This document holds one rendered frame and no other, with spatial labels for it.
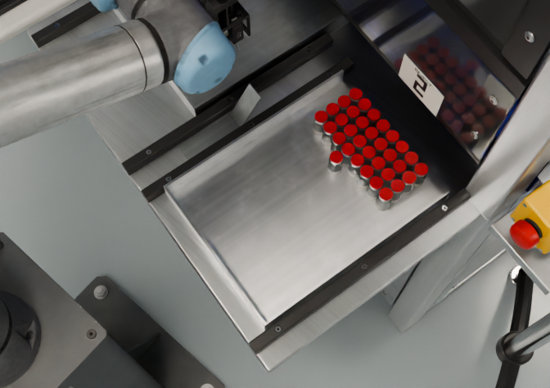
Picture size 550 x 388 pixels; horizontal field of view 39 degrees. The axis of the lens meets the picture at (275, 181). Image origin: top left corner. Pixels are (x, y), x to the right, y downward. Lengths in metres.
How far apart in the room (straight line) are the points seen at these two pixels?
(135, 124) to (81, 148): 1.00
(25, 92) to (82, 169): 1.46
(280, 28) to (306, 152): 0.23
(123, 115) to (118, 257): 0.90
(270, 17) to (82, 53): 0.59
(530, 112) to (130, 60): 0.46
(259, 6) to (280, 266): 0.46
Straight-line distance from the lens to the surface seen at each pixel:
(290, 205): 1.18
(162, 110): 1.26
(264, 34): 1.32
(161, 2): 0.87
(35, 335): 1.25
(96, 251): 2.14
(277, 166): 1.21
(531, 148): 1.00
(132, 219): 2.15
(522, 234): 1.08
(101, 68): 0.80
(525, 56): 0.91
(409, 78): 1.14
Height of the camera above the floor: 1.99
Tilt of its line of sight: 68 degrees down
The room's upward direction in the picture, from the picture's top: straight up
